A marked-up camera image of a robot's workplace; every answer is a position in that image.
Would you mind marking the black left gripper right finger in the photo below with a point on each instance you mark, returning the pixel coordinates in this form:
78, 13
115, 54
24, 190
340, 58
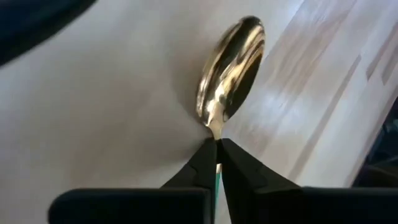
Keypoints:
248, 193

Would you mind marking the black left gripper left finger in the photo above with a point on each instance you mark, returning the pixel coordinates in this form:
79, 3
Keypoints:
192, 193

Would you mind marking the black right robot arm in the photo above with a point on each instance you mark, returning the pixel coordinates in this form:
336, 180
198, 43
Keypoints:
25, 25

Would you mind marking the grey woven placemat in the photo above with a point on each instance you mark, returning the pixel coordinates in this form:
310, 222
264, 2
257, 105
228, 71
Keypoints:
109, 109

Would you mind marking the black metal table frame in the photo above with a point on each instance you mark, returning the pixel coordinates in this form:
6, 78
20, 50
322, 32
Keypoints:
385, 155

